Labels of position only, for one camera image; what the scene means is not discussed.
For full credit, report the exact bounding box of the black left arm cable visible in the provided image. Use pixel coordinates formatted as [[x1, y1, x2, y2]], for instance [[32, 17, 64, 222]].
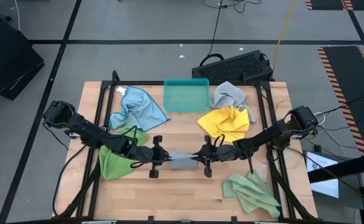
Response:
[[43, 123, 88, 217]]

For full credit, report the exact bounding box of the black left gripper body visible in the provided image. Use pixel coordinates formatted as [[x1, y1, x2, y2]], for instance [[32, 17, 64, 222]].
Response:
[[128, 135, 167, 179]]

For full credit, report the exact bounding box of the white monitor screen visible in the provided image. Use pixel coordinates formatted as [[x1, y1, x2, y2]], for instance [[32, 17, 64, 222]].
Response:
[[306, 151, 340, 199]]

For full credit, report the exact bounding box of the black orange-striped floor mat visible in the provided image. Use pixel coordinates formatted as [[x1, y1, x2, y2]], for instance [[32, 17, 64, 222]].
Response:
[[304, 0, 364, 11], [317, 45, 364, 156]]

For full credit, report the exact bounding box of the yellow microfiber towel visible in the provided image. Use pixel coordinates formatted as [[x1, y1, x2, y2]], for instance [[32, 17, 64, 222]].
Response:
[[197, 106, 251, 146]]

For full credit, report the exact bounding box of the black perforated computer case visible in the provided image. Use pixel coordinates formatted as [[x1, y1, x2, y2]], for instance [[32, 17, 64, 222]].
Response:
[[191, 49, 274, 83]]

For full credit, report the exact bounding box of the black right camera cable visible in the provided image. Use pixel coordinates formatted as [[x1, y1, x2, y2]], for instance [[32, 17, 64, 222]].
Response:
[[212, 134, 226, 149]]

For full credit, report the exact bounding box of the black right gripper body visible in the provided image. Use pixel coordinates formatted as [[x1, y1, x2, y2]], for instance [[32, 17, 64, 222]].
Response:
[[199, 134, 242, 179]]

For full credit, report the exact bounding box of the black hanging cable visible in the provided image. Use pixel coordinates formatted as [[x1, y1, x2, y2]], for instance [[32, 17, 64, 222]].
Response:
[[199, 0, 232, 67]]

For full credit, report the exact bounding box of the dark grey microfiber towel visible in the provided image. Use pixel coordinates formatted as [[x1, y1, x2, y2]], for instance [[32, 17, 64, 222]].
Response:
[[168, 151, 200, 170]]

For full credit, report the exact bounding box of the teal plastic bin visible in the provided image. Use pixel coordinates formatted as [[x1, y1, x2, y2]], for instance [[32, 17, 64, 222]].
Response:
[[162, 77, 211, 113]]

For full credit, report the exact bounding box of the black support beam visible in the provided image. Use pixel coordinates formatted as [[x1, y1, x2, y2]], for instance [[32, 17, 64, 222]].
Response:
[[307, 152, 364, 184]]

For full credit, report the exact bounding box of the pale green microfiber towel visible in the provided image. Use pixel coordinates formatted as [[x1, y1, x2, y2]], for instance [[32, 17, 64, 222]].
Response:
[[222, 170, 281, 218]]

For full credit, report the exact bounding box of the light blue microfiber towel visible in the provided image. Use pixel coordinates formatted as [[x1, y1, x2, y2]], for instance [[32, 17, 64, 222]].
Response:
[[108, 85, 171, 133]]

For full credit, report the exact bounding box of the black metal table frame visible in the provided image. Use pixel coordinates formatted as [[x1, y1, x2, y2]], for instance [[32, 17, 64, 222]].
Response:
[[52, 70, 319, 224]]

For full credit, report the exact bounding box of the bright green microfiber towel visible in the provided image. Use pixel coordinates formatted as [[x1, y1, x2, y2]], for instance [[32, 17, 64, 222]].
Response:
[[98, 125, 149, 180]]

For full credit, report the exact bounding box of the light grey microfiber towel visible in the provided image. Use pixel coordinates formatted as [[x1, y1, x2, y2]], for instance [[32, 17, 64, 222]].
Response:
[[210, 81, 257, 124]]

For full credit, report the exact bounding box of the yellow hanging cable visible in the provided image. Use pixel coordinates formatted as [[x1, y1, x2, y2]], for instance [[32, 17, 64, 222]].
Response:
[[271, 0, 297, 77]]

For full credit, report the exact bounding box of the black equipment case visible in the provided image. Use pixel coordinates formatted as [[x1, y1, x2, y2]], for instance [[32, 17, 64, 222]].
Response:
[[0, 17, 45, 101]]

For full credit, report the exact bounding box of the white coiled cable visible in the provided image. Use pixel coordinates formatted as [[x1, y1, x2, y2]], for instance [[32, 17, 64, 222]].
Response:
[[312, 111, 326, 125]]

